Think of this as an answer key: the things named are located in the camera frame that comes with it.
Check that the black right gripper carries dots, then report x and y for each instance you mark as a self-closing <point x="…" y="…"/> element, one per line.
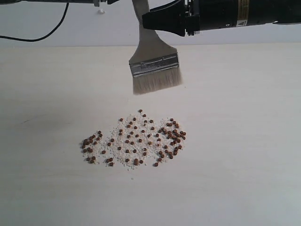
<point x="175" y="17"/>

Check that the white paint brush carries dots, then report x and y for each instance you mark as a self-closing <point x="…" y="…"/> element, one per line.
<point x="154" y="65"/>

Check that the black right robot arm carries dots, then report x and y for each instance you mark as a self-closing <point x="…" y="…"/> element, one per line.
<point x="222" y="14"/>

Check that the brown beans and white crumbs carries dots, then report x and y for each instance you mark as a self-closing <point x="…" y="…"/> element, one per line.
<point x="134" y="140"/>

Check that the small white wall plug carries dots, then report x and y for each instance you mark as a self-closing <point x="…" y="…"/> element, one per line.
<point x="101" y="11"/>

